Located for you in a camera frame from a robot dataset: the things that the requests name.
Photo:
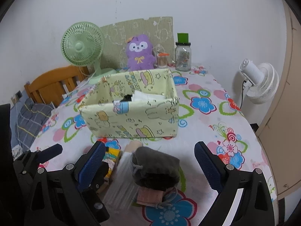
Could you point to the white plastic bag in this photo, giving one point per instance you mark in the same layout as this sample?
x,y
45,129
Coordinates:
x,y
122,183

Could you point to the printed yellow fabric storage box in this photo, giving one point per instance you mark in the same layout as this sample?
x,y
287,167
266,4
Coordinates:
x,y
131,120

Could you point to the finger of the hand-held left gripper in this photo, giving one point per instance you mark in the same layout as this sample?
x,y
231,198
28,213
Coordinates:
x,y
50,151
97,204

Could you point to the purple plush toy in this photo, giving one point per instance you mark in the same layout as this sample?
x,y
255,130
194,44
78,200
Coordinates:
x,y
140,58

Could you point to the pink packet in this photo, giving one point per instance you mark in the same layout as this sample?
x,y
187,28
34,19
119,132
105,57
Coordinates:
x,y
150,196

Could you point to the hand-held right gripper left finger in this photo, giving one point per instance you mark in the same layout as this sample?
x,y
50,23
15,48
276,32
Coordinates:
x,y
91,162

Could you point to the glass jar with green lid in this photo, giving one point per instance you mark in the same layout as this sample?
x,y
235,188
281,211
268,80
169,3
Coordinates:
x,y
183,56

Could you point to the beige printed board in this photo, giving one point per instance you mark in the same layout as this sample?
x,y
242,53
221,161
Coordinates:
x,y
145,28

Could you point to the white paper item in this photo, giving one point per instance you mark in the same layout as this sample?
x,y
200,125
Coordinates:
x,y
145,96

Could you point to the orange scissors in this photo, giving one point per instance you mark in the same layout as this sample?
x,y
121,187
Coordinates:
x,y
164,54

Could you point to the black cloth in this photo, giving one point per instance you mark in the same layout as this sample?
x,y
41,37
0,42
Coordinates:
x,y
127,97

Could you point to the green desk fan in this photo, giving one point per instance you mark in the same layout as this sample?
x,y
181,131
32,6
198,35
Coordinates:
x,y
80,44

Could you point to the cotton swab container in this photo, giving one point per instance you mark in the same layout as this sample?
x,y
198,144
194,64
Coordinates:
x,y
163,62

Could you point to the colourful tissue packet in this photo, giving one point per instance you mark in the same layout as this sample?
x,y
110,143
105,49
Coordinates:
x,y
112,160

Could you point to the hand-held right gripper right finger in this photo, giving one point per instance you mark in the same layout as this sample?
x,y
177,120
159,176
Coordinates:
x,y
207,162

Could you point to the blue plaid blanket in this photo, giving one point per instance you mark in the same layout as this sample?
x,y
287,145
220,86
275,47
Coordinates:
x,y
30,117

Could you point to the beige wardrobe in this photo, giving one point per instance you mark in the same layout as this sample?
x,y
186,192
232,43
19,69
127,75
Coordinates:
x,y
282,122

